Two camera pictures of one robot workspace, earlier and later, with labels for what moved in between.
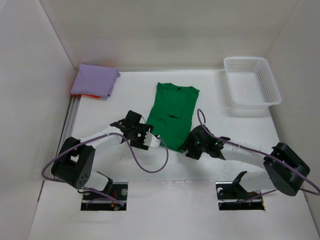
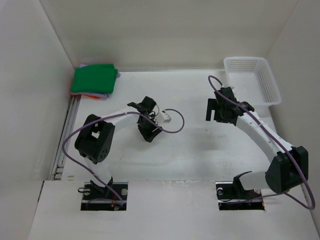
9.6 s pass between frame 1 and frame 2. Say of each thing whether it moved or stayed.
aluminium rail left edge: stayed
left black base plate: stayed
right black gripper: moved
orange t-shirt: stayed
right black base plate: stayed
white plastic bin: stayed
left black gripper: moved
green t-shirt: moved
